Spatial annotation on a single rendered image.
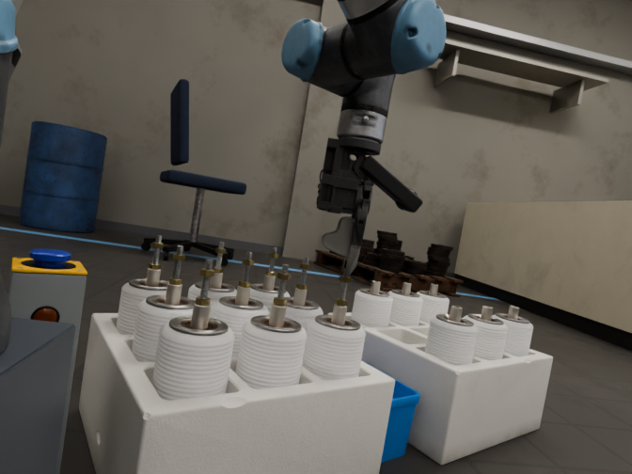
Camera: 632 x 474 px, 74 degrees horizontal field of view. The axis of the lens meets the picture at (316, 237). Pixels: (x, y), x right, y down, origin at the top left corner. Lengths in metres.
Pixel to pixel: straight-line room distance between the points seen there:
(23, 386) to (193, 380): 0.26
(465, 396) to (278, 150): 3.32
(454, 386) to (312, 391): 0.33
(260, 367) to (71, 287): 0.26
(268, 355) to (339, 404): 0.13
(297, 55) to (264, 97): 3.44
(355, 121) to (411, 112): 3.63
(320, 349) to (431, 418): 0.31
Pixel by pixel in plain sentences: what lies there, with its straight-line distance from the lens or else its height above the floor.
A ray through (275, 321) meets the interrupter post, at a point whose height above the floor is 0.26.
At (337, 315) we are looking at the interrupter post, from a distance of 0.69.
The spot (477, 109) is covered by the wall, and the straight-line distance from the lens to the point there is 4.59.
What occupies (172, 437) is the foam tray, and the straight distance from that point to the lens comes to 0.55.
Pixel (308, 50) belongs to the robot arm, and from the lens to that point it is 0.60.
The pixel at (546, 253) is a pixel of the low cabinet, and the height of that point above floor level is 0.42.
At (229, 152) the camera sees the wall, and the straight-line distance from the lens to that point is 3.96.
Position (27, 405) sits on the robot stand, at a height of 0.26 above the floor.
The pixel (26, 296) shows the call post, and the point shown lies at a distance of 0.54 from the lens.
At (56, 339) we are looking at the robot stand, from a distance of 0.37.
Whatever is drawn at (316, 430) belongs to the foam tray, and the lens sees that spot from 0.65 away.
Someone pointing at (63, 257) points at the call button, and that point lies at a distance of 0.56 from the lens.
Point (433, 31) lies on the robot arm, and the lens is 0.54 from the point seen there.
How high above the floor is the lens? 0.42
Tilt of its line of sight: 3 degrees down
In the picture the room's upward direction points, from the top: 9 degrees clockwise
